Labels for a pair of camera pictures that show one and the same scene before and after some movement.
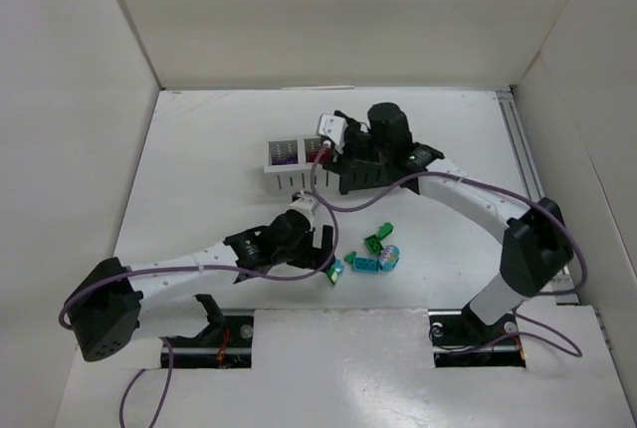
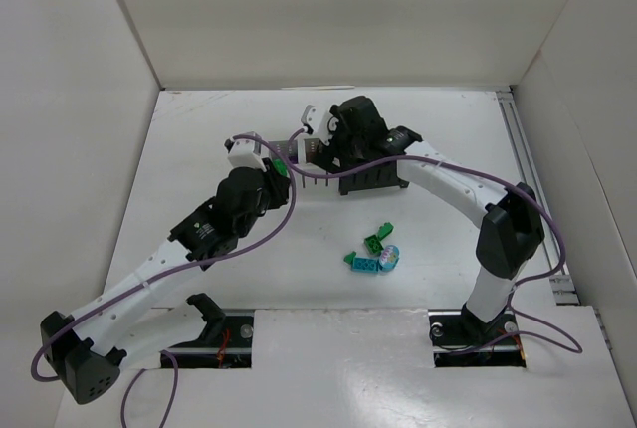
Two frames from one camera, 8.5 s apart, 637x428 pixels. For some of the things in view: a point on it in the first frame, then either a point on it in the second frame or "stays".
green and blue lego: (334, 271) to (281, 167)
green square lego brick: (374, 245) stays
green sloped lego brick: (384, 230) stays
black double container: (365, 175) stays
